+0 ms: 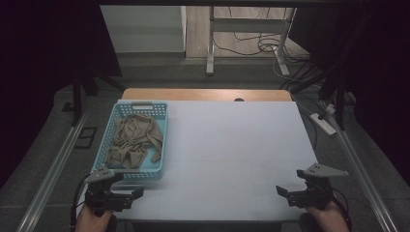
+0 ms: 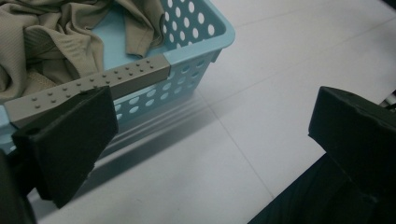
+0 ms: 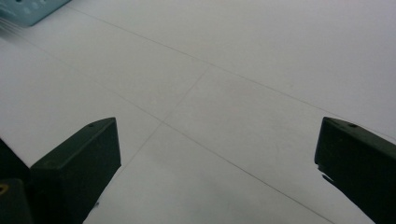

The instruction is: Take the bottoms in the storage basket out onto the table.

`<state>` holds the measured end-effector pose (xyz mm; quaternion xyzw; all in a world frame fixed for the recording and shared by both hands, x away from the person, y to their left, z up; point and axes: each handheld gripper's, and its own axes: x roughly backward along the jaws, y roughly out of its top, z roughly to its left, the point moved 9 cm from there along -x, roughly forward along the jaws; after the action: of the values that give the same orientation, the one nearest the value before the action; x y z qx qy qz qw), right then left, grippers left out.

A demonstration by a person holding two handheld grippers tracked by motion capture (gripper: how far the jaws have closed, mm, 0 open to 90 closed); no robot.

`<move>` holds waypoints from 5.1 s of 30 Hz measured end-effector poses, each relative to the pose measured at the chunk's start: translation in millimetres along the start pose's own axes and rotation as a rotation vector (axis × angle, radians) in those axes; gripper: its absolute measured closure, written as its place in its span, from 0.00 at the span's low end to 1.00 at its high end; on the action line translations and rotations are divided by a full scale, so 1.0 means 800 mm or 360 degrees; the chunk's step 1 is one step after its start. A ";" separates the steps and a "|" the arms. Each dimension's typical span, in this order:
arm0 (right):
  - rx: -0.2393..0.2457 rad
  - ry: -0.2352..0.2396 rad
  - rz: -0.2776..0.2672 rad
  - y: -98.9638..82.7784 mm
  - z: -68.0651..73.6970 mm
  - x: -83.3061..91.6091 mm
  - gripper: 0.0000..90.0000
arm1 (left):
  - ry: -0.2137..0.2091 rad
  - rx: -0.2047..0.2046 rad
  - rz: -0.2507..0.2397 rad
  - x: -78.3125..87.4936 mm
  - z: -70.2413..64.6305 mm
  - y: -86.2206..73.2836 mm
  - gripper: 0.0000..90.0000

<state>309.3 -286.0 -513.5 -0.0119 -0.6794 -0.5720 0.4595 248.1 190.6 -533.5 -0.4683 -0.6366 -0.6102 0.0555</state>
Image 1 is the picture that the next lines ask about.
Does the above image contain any light blue plastic basket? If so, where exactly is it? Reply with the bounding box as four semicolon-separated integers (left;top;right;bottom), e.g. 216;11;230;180
91;101;169;182

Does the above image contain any black tripod stand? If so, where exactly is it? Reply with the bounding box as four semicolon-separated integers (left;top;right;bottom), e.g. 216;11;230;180
317;64;357;131
61;62;128;128

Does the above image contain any person's left hand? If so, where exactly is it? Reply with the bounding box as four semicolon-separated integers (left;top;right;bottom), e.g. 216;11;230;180
75;204;114;232

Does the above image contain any person's right hand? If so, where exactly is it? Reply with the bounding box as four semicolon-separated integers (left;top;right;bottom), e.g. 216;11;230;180
304;195;351;232

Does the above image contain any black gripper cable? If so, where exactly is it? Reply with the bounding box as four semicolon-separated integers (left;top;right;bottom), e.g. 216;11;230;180
331;187;353;230
70;174;92;232

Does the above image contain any beige cloth garment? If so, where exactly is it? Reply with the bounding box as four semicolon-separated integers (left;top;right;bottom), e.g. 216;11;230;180
105;113;164;170

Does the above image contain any black rectangular floor frame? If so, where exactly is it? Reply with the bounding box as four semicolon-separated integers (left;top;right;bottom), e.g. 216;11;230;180
73;127;99;150

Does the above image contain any white cabinet panel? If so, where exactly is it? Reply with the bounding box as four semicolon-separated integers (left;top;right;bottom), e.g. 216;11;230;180
100;4;188;54

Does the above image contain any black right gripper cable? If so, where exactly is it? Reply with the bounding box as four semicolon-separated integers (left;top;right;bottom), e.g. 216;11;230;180
331;187;353;230

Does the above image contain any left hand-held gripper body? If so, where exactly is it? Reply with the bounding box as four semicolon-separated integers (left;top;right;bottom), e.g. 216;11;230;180
84;166;137;218

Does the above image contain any aluminium floor rail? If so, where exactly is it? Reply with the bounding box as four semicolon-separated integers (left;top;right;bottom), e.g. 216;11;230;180
323;109;400;232
15;104;93;232

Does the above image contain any tangle of floor cables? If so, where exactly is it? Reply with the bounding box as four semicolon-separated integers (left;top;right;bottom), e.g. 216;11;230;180
212;6;323;91

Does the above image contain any white table cover sheet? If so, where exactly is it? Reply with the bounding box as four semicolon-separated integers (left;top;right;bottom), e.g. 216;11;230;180
72;100;319;224

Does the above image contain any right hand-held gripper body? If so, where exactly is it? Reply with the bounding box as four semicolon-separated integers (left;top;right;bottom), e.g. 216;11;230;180
288;162;349;211

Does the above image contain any person's dark clothing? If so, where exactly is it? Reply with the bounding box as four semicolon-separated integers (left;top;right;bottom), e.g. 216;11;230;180
298;212;318;232

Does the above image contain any white metal desk frame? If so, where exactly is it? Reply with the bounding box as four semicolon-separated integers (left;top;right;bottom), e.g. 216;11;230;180
205;5;298;77

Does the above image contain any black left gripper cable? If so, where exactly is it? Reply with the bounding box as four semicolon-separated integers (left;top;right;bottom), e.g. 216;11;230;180
70;174;92;232

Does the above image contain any white power strip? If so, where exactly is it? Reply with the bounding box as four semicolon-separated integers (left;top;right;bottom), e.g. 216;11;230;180
309;112;337;136

